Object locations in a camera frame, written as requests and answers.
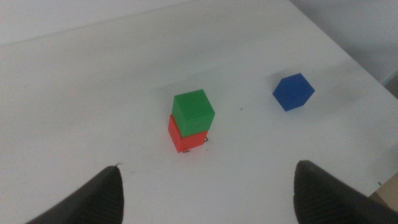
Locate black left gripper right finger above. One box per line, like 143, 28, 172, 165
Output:
293, 159, 398, 224

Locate blue cube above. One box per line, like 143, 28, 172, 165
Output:
272, 72, 316, 112

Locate green cube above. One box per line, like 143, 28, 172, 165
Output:
171, 88, 216, 139

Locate red cube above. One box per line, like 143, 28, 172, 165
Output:
167, 114, 209, 154

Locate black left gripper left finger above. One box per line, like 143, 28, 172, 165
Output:
24, 165, 125, 224

